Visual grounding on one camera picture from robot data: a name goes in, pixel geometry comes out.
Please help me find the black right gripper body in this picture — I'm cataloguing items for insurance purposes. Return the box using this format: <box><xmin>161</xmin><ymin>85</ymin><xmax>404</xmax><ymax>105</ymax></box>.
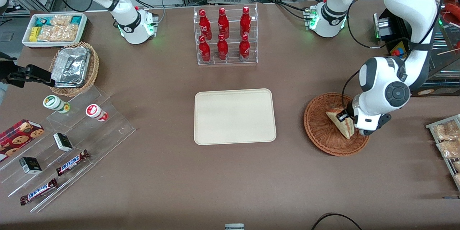
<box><xmin>0</xmin><ymin>52</ymin><xmax>18</xmax><ymax>86</ymax></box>

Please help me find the triangular sandwich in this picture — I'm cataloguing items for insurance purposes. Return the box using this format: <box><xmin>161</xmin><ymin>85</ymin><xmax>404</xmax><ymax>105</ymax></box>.
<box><xmin>325</xmin><ymin>107</ymin><xmax>355</xmax><ymax>140</ymax></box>

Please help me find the brown round wicker basket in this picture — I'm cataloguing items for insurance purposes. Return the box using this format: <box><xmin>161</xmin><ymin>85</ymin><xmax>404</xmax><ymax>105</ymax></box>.
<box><xmin>303</xmin><ymin>92</ymin><xmax>371</xmax><ymax>157</ymax></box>

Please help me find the aluminium foil tray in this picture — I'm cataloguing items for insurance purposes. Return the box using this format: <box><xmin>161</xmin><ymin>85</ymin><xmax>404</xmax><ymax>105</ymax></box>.
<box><xmin>51</xmin><ymin>46</ymin><xmax>91</xmax><ymax>88</ymax></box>

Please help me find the light tan wicker basket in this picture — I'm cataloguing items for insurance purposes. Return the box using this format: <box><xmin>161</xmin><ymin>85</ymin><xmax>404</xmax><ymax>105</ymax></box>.
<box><xmin>48</xmin><ymin>41</ymin><xmax>100</xmax><ymax>97</ymax></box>

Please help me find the tray of packaged snacks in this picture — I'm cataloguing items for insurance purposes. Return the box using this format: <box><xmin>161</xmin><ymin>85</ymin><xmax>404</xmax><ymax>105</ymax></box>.
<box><xmin>425</xmin><ymin>114</ymin><xmax>460</xmax><ymax>192</ymax></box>

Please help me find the beige rectangular tray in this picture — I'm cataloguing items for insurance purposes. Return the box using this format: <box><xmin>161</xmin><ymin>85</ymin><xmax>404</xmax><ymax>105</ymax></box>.
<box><xmin>194</xmin><ymin>88</ymin><xmax>277</xmax><ymax>146</ymax></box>

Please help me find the white rectangular snack bin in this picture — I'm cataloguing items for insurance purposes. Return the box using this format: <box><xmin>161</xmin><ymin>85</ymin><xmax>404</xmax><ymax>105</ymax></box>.
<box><xmin>22</xmin><ymin>13</ymin><xmax>88</xmax><ymax>49</ymax></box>

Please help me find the green lid yogurt cup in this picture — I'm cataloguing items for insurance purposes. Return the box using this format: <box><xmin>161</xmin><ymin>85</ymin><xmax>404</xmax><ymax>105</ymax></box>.
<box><xmin>43</xmin><ymin>95</ymin><xmax>71</xmax><ymax>114</ymax></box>

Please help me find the clear cracker bag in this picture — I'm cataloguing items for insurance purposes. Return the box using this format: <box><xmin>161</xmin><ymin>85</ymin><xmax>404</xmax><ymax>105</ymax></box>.
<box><xmin>37</xmin><ymin>25</ymin><xmax>60</xmax><ymax>42</ymax></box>
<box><xmin>50</xmin><ymin>15</ymin><xmax>73</xmax><ymax>27</ymax></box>
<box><xmin>57</xmin><ymin>24</ymin><xmax>80</xmax><ymax>42</ymax></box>

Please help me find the red tartan cookie box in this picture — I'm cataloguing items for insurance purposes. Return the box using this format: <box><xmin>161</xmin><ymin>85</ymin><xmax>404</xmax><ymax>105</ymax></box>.
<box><xmin>0</xmin><ymin>119</ymin><xmax>45</xmax><ymax>162</ymax></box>

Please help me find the red lid yogurt cup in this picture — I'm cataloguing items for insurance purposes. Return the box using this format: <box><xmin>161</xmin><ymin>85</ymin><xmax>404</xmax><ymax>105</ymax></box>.
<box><xmin>85</xmin><ymin>104</ymin><xmax>109</xmax><ymax>122</ymax></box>

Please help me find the yellow emergency stop button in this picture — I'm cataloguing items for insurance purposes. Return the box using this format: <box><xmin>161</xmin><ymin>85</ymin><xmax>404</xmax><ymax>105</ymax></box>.
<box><xmin>390</xmin><ymin>40</ymin><xmax>410</xmax><ymax>58</ymax></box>

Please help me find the small black carton box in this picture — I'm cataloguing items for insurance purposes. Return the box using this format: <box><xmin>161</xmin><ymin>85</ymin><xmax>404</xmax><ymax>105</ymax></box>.
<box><xmin>19</xmin><ymin>156</ymin><xmax>43</xmax><ymax>175</ymax></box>
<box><xmin>53</xmin><ymin>132</ymin><xmax>74</xmax><ymax>152</ymax></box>

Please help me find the grey control box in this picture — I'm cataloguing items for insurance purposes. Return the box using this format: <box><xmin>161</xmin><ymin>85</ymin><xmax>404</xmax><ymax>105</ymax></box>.
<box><xmin>373</xmin><ymin>12</ymin><xmax>401</xmax><ymax>41</ymax></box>

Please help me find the black food display cabinet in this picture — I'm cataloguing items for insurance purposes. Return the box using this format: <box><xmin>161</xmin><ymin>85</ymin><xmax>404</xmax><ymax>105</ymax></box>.
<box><xmin>381</xmin><ymin>0</ymin><xmax>460</xmax><ymax>97</ymax></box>

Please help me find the clear acrylic step shelf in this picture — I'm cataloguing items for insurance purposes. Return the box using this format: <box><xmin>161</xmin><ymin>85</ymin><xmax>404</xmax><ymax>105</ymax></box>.
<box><xmin>0</xmin><ymin>86</ymin><xmax>137</xmax><ymax>213</ymax></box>

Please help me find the Snickers chocolate bar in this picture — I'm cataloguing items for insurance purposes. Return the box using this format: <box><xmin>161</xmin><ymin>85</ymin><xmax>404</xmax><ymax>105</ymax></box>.
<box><xmin>20</xmin><ymin>178</ymin><xmax>59</xmax><ymax>206</ymax></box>
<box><xmin>56</xmin><ymin>149</ymin><xmax>91</xmax><ymax>176</ymax></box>

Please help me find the red Coca-Cola bottle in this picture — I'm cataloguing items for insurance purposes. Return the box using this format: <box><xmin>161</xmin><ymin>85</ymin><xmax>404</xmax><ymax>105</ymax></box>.
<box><xmin>217</xmin><ymin>34</ymin><xmax>229</xmax><ymax>61</ymax></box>
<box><xmin>217</xmin><ymin>7</ymin><xmax>230</xmax><ymax>39</ymax></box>
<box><xmin>239</xmin><ymin>34</ymin><xmax>251</xmax><ymax>60</ymax></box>
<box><xmin>198</xmin><ymin>8</ymin><xmax>213</xmax><ymax>41</ymax></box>
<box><xmin>198</xmin><ymin>35</ymin><xmax>212</xmax><ymax>63</ymax></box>
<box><xmin>240</xmin><ymin>6</ymin><xmax>252</xmax><ymax>38</ymax></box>

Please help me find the clear acrylic bottle rack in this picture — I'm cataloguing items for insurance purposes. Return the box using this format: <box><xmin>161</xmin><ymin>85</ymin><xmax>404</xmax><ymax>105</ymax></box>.
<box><xmin>193</xmin><ymin>3</ymin><xmax>258</xmax><ymax>66</ymax></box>

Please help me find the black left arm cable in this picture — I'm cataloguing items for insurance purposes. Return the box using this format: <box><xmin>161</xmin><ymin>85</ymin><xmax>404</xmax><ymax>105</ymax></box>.
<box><xmin>341</xmin><ymin>0</ymin><xmax>414</xmax><ymax>115</ymax></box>

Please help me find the black looped cable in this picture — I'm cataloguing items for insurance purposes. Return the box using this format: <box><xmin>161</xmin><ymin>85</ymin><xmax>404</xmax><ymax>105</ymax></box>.
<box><xmin>311</xmin><ymin>213</ymin><xmax>363</xmax><ymax>230</ymax></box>

